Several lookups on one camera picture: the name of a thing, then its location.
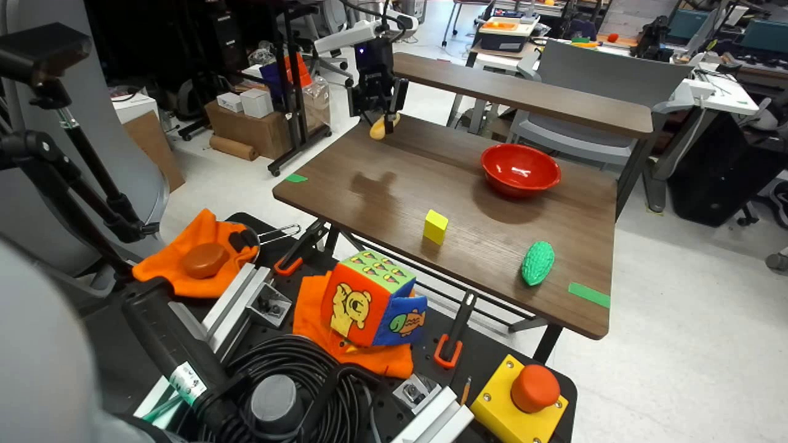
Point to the grey chair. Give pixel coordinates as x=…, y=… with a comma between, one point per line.
x=591, y=77

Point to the red bowl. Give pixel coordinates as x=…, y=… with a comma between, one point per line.
x=521, y=168

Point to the red emergency button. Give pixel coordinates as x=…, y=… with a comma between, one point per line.
x=536, y=387

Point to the raised wooden shelf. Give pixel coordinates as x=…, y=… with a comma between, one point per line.
x=507, y=90

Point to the yellow plastic bread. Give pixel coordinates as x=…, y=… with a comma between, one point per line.
x=378, y=128

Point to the dark wooden table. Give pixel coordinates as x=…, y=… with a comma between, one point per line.
x=410, y=205

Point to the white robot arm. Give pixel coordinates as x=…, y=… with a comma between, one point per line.
x=337, y=39

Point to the printed marker tag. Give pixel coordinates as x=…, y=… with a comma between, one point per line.
x=270, y=306
x=416, y=394

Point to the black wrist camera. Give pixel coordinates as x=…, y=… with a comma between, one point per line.
x=372, y=56

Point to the tall cardboard box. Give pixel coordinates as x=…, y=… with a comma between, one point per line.
x=155, y=144

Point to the black robot cart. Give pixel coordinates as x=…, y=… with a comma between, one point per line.
x=483, y=360

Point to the crumpled orange cloth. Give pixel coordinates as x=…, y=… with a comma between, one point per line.
x=192, y=232

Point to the grey round puck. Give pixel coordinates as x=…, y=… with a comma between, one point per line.
x=273, y=396

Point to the aluminium extrusion bar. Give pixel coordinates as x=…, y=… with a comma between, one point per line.
x=236, y=298
x=440, y=418

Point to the black camera on tripod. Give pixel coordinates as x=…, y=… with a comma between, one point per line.
x=41, y=50

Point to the long green tape strip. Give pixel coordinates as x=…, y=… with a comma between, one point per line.
x=590, y=293

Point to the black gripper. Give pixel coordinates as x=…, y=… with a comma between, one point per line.
x=378, y=93

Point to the black floor stand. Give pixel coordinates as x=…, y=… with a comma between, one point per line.
x=293, y=99

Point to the yellow block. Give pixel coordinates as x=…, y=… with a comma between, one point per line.
x=435, y=227

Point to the white boxes on cardboard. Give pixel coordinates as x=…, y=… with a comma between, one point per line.
x=246, y=102

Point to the small green tape mark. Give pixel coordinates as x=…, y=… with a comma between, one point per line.
x=295, y=178

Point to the green white connector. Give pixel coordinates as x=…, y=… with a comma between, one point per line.
x=187, y=381

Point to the colourful picture cube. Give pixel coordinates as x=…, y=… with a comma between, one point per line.
x=364, y=303

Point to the orange black clamp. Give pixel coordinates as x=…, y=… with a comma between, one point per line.
x=288, y=262
x=448, y=347

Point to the white desk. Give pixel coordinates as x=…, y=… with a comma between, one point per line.
x=714, y=93

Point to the cardboard tube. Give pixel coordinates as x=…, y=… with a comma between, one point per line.
x=233, y=147

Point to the black bin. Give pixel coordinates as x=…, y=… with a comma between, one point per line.
x=714, y=176

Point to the yellow button box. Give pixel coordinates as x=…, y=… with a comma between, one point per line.
x=495, y=408

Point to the green toy corn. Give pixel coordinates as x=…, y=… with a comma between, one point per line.
x=537, y=263

